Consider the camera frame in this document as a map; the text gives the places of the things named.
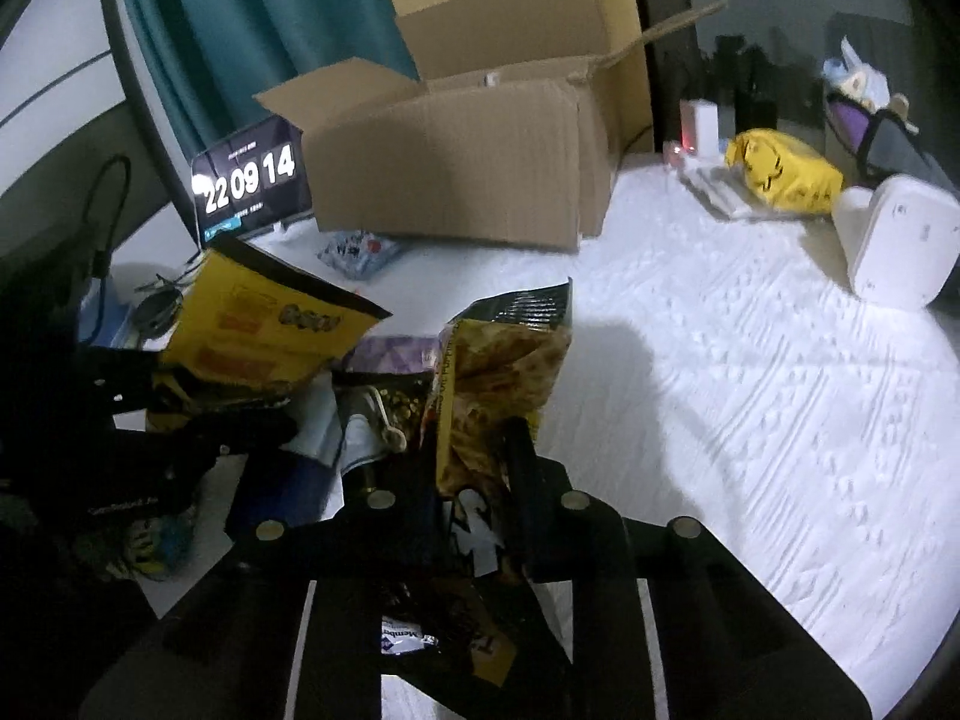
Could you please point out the yellow black snack packet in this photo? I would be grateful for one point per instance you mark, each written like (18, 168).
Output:
(255, 315)

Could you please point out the yellow patterned snack bag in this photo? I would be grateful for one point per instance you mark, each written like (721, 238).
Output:
(495, 360)

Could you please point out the purple grey bag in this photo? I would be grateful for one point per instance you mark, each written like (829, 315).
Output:
(892, 146)

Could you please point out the wide teal curtain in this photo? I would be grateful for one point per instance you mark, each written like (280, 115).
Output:
(225, 30)

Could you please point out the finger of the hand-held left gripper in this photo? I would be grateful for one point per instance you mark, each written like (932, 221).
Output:
(240, 435)
(285, 495)

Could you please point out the white plastic appliance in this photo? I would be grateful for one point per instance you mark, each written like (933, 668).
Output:
(892, 240)

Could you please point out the cardboard box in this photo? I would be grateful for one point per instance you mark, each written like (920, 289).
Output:
(450, 165)

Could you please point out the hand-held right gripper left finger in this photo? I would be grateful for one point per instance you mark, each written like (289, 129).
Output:
(337, 547)

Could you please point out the small white box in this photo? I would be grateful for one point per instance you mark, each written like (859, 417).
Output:
(699, 127)

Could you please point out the white cartoon snack packet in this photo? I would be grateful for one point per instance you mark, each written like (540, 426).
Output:
(360, 442)

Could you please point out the yellow plastic bag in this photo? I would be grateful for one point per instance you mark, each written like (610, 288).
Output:
(780, 172)

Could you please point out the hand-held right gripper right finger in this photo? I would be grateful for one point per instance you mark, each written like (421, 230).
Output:
(570, 540)

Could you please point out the purple snack packet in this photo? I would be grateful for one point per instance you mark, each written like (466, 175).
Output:
(390, 352)

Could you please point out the white plastic bag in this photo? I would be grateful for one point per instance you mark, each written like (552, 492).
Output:
(862, 79)

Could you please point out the blue cartoon snack packet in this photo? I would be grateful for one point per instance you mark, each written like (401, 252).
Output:
(161, 547)

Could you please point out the small clear candy packet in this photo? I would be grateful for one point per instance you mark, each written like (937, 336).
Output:
(356, 255)

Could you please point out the tablet with clock display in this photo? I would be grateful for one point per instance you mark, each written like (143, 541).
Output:
(247, 180)

